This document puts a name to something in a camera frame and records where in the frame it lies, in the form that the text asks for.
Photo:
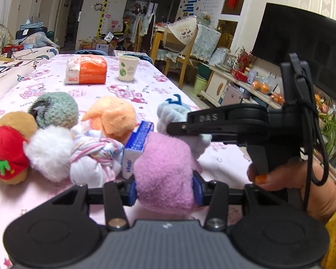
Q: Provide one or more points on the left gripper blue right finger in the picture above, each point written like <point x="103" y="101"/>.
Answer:
<point x="198" y="186"/>

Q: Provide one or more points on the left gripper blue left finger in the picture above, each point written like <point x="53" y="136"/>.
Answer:
<point x="132" y="193"/>

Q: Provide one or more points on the pink fuzzy sock ball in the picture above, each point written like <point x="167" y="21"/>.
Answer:
<point x="164" y="175"/>

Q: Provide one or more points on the blue white tissue pack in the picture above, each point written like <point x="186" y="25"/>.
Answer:
<point x="134" y="147"/>

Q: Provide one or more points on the white pink knotted cloth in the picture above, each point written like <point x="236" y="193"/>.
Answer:
<point x="95" y="159"/>

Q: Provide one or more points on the orange fleece sock ball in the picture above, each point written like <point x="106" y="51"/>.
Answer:
<point x="114" y="116"/>

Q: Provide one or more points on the white fluffy pompom ball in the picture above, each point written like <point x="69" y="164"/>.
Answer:
<point x="49" y="152"/>

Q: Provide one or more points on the green knit hat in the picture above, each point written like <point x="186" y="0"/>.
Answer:
<point x="55" y="109"/>

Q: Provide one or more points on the brown red strawberry plush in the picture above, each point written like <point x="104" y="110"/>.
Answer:
<point x="16" y="130"/>

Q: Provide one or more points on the person right hand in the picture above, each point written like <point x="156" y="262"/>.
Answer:
<point x="322" y="200"/>

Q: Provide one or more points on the cream tv cabinet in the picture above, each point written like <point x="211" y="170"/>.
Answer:
<point x="222" y="88"/>

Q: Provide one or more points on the green waste bin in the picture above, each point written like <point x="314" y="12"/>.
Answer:
<point x="199" y="85"/>

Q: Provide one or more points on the black television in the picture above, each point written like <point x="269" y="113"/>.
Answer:
<point x="311" y="36"/>

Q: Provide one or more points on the pink cartoon tablecloth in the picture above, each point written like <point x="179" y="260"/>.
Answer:
<point x="226" y="163"/>

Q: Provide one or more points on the white paper cup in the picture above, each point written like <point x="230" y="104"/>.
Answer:
<point x="127" y="67"/>

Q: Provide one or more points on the orange tissue package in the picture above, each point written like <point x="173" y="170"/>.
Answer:
<point x="86" y="70"/>

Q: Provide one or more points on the wooden chair with covers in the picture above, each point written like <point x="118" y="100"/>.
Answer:
<point x="189" y="40"/>

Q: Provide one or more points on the cartoon sofa cover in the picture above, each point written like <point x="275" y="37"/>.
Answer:
<point x="23" y="63"/>

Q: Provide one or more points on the giraffe height wall sticker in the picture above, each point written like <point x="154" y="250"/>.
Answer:
<point x="99" y="32"/>

